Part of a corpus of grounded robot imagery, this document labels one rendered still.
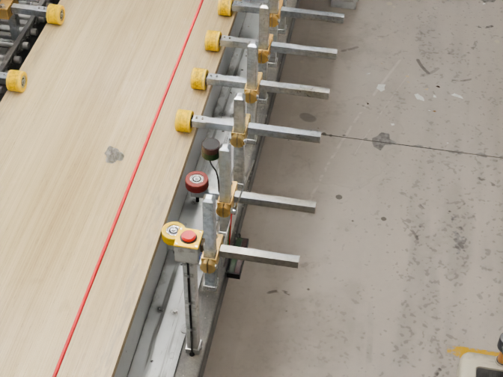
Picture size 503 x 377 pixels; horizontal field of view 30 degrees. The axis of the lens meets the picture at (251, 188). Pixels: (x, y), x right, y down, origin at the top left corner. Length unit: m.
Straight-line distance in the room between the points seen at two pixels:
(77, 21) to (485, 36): 2.57
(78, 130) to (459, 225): 1.88
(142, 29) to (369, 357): 1.63
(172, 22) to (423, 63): 1.84
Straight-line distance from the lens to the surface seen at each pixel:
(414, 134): 4.86
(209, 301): 3.13
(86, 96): 3.61
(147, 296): 3.18
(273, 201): 3.22
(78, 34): 3.94
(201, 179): 3.23
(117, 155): 3.34
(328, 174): 4.58
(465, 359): 2.95
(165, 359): 3.10
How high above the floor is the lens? 3.15
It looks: 45 degrees down
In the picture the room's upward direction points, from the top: 1 degrees clockwise
